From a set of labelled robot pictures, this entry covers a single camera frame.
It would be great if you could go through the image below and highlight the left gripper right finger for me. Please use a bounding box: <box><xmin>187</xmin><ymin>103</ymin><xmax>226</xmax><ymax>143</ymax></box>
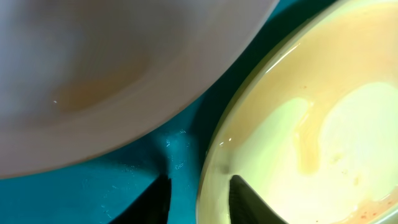
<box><xmin>228</xmin><ymin>175</ymin><xmax>286</xmax><ymax>224</ymax></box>

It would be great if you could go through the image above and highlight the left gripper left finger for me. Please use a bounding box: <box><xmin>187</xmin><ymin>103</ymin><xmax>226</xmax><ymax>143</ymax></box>
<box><xmin>110</xmin><ymin>174</ymin><xmax>172</xmax><ymax>224</ymax></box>

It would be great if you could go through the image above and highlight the yellow plate with stain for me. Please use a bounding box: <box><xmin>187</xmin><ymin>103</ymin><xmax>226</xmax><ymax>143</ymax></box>
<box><xmin>196</xmin><ymin>1</ymin><xmax>397</xmax><ymax>223</ymax></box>

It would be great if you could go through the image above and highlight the white plate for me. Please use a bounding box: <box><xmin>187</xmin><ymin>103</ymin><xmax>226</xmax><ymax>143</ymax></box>
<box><xmin>1</xmin><ymin>0</ymin><xmax>277</xmax><ymax>179</ymax></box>

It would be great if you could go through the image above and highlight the blue plastic tray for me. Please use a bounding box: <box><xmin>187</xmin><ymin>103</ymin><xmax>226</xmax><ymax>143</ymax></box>
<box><xmin>1</xmin><ymin>1</ymin><xmax>337</xmax><ymax>223</ymax></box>

